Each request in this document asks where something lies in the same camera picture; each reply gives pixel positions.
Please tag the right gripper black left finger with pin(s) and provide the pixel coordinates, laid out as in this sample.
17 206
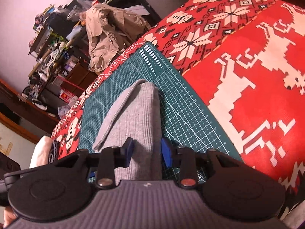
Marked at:
111 158

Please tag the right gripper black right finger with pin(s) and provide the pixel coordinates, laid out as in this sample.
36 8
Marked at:
182 158

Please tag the grey polo shirt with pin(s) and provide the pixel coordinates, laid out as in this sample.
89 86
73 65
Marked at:
135 114

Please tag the folded cream white garment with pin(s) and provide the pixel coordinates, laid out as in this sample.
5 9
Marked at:
41 152

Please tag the green cutting mat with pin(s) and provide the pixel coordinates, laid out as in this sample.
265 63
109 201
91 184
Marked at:
185 119

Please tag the brown wooden bench edge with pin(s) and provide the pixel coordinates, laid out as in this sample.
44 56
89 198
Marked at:
23 117

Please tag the cluttered storage shelf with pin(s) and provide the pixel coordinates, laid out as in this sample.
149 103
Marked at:
61 49

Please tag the red patterned Christmas tablecloth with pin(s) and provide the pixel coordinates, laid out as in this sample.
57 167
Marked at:
245 60

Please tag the beige jacket on chair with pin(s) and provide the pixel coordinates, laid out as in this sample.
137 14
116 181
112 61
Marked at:
110 31

